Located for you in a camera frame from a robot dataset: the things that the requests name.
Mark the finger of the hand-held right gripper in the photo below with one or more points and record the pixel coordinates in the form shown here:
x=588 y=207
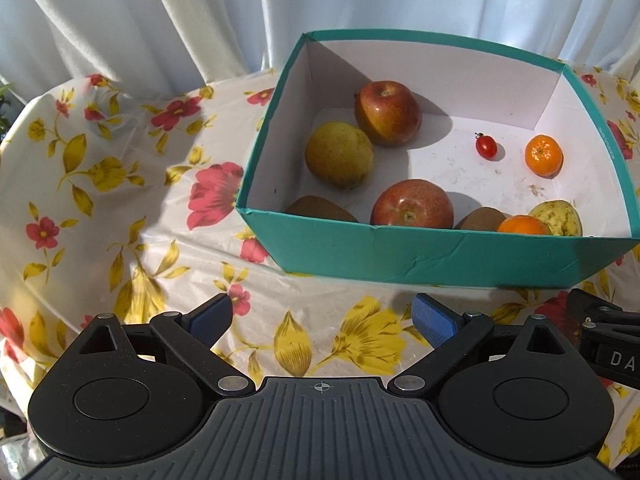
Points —
x=592 y=305

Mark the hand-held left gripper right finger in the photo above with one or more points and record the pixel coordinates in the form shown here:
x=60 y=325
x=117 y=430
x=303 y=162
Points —
x=435 y=320

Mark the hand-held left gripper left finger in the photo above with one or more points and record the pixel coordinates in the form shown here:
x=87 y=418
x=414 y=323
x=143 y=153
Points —
x=210 y=317

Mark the teal cardboard box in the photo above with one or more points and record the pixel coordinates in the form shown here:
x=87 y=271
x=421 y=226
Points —
x=425 y=255

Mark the brown kiwi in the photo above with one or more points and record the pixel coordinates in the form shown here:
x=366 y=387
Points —
x=482 y=219
x=320 y=208

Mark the speckled green pear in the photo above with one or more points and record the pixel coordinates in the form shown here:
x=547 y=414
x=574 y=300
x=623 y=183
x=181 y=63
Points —
x=557 y=217

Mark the orange mandarin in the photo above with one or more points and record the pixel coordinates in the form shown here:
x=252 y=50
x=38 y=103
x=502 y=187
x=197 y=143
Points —
x=522 y=225
x=544 y=155

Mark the red apple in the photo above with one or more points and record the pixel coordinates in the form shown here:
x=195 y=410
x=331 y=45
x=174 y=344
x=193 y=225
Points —
x=412 y=205
x=390 y=112

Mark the floral tablecloth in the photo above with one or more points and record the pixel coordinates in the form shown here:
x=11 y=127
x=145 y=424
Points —
x=125 y=185

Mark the red cherry tomato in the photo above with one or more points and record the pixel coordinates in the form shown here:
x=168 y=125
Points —
x=485 y=146

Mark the yellow pear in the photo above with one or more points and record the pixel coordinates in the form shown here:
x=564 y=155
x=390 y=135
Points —
x=340 y=155

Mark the green plant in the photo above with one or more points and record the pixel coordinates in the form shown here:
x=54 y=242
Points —
x=3 y=105

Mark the white curtain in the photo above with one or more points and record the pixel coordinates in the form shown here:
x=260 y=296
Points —
x=150 y=10

